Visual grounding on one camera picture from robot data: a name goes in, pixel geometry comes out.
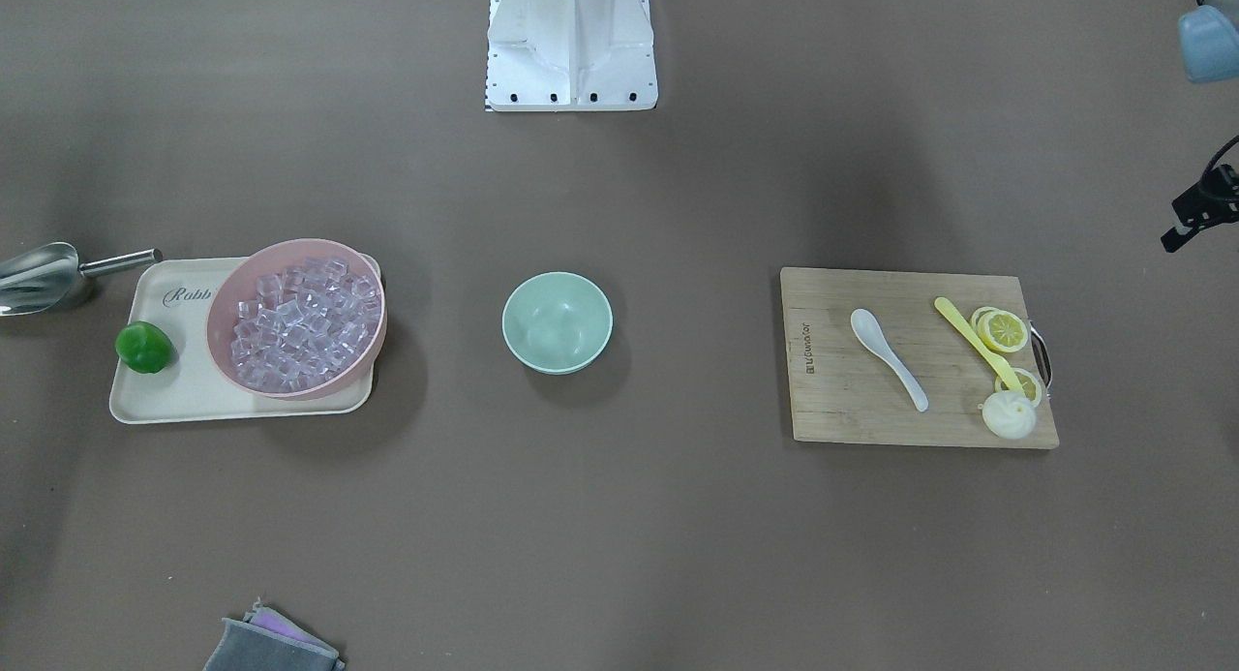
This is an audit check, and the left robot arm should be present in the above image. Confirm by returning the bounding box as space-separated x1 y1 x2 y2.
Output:
1177 0 1238 84

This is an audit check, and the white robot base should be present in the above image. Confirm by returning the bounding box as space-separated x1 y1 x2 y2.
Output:
484 0 659 111

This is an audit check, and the mint green bowl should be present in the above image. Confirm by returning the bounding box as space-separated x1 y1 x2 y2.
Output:
501 271 615 375

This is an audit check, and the pile of clear ice cubes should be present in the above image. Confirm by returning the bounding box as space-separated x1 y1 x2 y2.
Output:
228 258 383 394

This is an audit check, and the pink bowl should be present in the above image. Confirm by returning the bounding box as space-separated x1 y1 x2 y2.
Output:
204 238 389 401

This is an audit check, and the steel ice scoop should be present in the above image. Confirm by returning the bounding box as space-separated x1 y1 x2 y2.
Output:
1 241 164 317

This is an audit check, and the wooden cutting board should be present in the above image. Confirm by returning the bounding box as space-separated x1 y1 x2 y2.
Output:
779 266 1059 449

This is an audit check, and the yellow plastic knife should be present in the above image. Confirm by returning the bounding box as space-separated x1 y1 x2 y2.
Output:
933 296 1023 392

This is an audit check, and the lemon slice stack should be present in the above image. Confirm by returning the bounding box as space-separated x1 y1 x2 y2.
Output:
970 306 1030 354

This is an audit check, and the lemon slice near bun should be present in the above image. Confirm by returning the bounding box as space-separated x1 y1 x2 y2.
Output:
1012 366 1044 409

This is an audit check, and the cream plastic tray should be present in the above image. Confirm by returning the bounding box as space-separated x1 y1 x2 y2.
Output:
109 258 375 423

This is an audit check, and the green lime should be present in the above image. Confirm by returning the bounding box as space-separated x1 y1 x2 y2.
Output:
114 319 173 374

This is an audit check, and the grey folded cloth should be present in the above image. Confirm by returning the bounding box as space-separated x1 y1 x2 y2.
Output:
203 599 347 670

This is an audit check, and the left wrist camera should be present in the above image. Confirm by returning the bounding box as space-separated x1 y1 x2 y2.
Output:
1161 163 1238 253

